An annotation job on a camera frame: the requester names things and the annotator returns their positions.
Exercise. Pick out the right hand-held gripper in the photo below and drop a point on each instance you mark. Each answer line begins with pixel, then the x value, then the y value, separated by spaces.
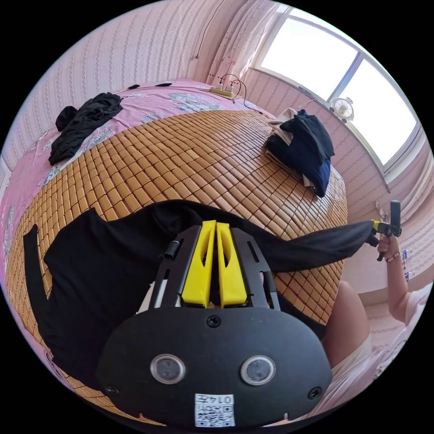
pixel 387 231

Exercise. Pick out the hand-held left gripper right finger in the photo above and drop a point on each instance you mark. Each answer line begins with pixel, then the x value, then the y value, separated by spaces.
pixel 233 274

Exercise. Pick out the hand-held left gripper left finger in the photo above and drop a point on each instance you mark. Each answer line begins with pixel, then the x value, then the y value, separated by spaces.
pixel 195 271

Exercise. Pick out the black long sleeve shirt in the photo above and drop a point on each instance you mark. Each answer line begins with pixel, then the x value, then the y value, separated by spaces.
pixel 101 271

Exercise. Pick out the person's right forearm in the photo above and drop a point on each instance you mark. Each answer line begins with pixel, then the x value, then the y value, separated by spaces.
pixel 397 288

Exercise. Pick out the person's right hand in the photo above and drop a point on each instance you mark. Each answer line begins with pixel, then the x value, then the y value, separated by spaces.
pixel 390 247

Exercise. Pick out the pile of clothes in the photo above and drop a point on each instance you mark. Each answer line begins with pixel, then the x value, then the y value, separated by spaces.
pixel 301 149

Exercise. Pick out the bed with woven mat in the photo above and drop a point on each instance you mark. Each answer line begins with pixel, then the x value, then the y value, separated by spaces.
pixel 190 159

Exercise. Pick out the person's body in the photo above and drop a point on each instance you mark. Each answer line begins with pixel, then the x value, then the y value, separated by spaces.
pixel 352 339

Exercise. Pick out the small white fan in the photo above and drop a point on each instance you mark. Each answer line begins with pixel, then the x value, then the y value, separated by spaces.
pixel 342 108

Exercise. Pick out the window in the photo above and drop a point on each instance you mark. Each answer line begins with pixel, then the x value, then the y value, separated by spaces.
pixel 325 64

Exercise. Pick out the crumpled black garment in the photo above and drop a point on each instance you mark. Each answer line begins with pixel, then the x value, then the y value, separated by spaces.
pixel 84 125

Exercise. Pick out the pink curtain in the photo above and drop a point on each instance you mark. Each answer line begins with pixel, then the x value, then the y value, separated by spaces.
pixel 244 37

